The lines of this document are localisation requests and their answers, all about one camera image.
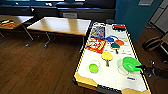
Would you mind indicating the dark striped round bag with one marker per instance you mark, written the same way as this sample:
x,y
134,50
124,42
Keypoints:
x,y
152,43

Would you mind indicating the teal paddle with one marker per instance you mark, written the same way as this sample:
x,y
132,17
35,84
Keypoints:
x,y
115,46

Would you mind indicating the red black flat item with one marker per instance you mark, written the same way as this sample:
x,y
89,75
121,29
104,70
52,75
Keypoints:
x,y
119,26

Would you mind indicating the yellow framed wall sign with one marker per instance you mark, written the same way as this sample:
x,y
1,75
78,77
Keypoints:
x,y
145,2

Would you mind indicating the yellow wooden gaming table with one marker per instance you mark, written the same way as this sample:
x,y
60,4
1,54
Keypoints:
x,y
110,76

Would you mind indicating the blue flat item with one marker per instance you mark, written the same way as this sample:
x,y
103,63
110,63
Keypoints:
x,y
111,38

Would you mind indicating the small black box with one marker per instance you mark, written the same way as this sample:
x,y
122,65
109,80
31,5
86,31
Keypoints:
x,y
110,21

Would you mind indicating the dark bench sofa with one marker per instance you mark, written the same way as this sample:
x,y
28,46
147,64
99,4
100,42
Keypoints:
x,y
50,8

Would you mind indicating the yellow black flat item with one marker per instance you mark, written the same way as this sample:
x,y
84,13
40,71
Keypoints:
x,y
6,22

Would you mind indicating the yellow side table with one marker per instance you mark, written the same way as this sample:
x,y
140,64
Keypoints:
x,y
20,20

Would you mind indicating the colourful snack bag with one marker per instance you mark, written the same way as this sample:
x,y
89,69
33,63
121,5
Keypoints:
x,y
96,44

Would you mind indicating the orange paddle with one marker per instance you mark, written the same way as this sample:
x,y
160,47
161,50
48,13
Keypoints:
x,y
120,42

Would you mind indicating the small green bowl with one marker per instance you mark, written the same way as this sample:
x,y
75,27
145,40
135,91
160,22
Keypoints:
x,y
93,68

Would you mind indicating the long white-top table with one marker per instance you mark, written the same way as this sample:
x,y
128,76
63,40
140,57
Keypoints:
x,y
61,26

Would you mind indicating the blue printed game box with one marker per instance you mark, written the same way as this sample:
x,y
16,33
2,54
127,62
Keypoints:
x,y
98,31

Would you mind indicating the grey rectangular panel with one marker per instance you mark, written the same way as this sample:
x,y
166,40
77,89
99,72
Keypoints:
x,y
70,15

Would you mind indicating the yellow paddle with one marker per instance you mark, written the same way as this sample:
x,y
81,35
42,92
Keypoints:
x,y
107,57

